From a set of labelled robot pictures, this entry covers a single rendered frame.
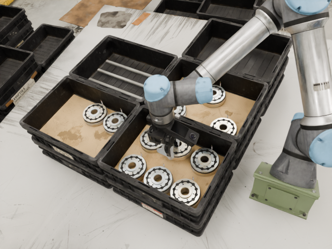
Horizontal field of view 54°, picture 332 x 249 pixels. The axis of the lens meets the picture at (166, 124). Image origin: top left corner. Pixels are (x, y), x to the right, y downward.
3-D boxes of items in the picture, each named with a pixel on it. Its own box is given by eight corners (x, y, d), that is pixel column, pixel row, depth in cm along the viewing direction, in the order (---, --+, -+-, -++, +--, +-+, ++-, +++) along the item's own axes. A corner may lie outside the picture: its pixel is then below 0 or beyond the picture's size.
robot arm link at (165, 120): (177, 101, 100) (166, 121, 96) (178, 111, 104) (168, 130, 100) (154, 96, 103) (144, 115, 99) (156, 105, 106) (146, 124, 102)
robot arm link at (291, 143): (311, 151, 116) (323, 115, 114) (327, 162, 103) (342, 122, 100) (278, 143, 116) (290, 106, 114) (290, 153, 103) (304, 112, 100)
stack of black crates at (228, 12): (257, 35, 264) (261, -4, 237) (247, 59, 248) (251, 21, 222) (209, 27, 277) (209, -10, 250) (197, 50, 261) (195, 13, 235)
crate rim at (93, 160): (143, 107, 129) (142, 103, 127) (96, 166, 115) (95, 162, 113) (68, 77, 145) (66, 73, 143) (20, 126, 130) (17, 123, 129)
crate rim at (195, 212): (238, 144, 113) (238, 141, 112) (198, 218, 99) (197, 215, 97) (143, 107, 129) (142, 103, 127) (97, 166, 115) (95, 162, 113)
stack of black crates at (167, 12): (209, 27, 277) (209, 3, 259) (197, 50, 262) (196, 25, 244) (166, 20, 290) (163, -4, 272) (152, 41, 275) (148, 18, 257)
